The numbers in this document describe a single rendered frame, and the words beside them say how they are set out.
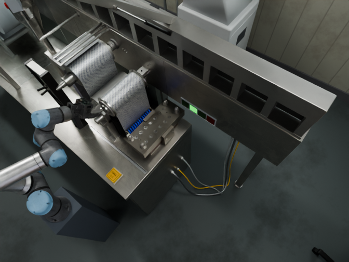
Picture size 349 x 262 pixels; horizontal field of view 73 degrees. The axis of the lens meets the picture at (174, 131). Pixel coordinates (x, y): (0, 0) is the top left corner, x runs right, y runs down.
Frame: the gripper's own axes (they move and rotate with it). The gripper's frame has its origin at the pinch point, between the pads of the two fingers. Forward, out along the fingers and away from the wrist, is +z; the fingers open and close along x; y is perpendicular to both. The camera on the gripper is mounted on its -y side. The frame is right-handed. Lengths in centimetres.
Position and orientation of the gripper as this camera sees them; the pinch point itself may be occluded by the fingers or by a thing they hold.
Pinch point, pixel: (99, 109)
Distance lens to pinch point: 136.1
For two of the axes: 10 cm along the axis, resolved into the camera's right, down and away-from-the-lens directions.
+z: 5.2, -2.4, 8.2
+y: 3.7, -8.1, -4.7
